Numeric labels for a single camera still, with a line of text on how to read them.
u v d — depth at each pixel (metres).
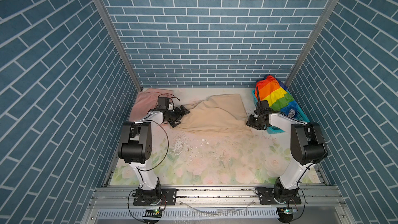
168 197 0.74
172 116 0.85
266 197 0.73
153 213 0.72
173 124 0.89
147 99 1.08
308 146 0.50
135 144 0.50
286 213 0.72
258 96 0.94
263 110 0.79
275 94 1.04
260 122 0.76
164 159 0.50
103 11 0.79
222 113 1.05
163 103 0.79
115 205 0.72
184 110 0.89
